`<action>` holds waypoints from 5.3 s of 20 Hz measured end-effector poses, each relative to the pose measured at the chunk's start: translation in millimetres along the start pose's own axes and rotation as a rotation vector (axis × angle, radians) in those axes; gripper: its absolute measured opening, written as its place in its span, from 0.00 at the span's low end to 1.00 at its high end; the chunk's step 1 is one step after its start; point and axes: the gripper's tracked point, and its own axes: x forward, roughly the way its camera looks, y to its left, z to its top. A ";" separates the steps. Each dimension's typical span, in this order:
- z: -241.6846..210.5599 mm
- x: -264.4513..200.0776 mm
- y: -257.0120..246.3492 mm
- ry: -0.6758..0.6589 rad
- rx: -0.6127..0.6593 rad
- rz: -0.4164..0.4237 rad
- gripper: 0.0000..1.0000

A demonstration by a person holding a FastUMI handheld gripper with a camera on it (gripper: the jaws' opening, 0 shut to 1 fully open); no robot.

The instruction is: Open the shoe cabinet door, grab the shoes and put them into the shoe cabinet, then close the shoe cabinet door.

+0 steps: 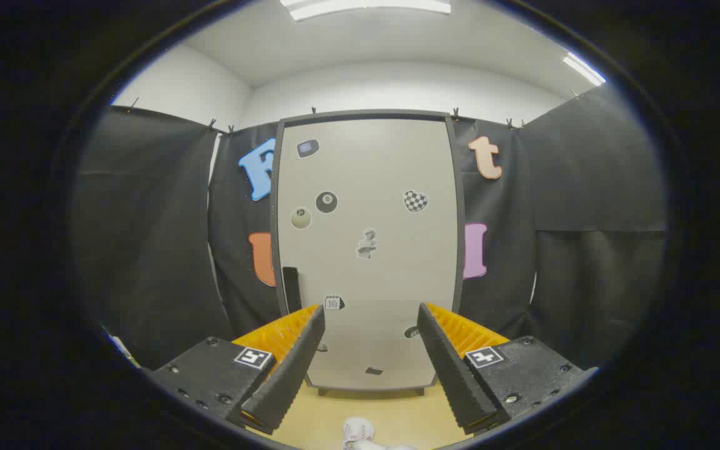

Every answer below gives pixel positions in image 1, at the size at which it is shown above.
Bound black door handle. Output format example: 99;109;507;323
282;267;303;313

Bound short ceiling light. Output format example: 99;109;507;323
562;52;607;87

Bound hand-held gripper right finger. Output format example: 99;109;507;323
416;302;600;437

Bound long ceiling light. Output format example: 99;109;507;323
280;0;452;22

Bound black backdrop cloth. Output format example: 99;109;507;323
71;83;668;371

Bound grey shoe cabinet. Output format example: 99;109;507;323
271;111;466;396

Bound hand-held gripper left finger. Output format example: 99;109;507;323
146;304;327;437

